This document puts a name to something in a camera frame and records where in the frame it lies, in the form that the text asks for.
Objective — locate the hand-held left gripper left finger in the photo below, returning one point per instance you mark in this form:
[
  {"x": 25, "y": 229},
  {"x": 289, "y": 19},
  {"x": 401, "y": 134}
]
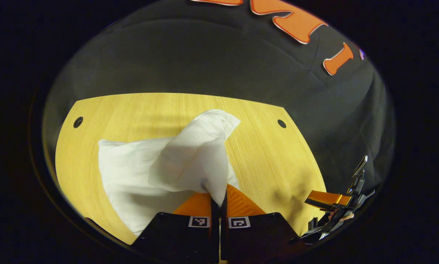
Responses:
[{"x": 179, "y": 238}]

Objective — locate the white jeans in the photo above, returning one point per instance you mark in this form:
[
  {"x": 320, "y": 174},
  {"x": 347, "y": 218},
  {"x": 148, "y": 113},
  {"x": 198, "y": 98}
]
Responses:
[{"x": 131, "y": 172}]

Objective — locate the black backdrop cloth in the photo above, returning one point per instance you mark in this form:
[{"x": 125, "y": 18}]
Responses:
[{"x": 205, "y": 55}]

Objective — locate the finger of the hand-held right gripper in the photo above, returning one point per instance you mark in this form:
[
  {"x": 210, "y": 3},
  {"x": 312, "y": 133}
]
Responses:
[
  {"x": 327, "y": 199},
  {"x": 311, "y": 231}
]

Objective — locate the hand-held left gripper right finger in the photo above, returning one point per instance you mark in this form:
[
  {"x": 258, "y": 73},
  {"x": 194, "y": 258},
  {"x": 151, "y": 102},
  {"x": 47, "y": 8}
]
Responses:
[{"x": 256, "y": 238}]

